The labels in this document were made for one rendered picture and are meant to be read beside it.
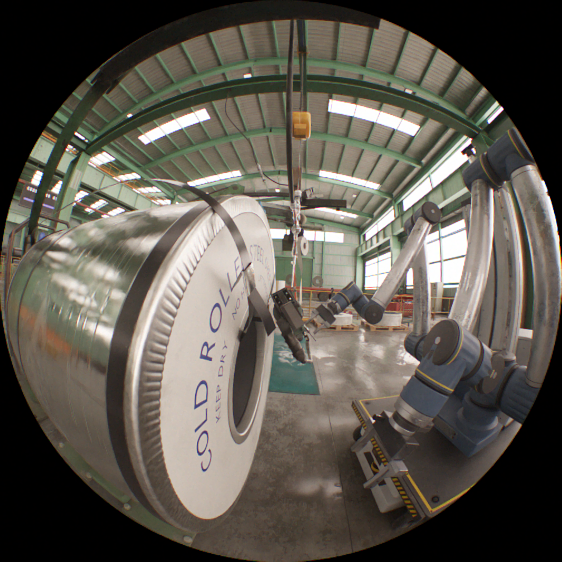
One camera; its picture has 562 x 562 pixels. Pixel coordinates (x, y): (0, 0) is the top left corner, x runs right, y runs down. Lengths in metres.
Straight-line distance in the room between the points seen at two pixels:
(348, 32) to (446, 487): 12.45
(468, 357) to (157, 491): 0.55
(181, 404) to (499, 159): 1.06
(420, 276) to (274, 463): 1.53
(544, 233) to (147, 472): 0.99
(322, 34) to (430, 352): 12.00
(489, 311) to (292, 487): 1.50
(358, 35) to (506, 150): 11.29
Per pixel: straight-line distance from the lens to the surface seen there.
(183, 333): 0.27
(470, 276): 0.71
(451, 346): 0.42
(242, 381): 1.02
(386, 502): 1.16
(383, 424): 0.52
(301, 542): 1.14
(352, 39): 12.00
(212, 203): 0.35
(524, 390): 0.91
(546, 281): 0.80
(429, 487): 1.01
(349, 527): 1.21
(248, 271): 0.37
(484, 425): 1.10
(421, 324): 1.45
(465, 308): 0.68
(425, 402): 0.44
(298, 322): 0.79
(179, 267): 0.25
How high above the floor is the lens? 1.09
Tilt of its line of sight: 2 degrees up
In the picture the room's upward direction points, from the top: 4 degrees clockwise
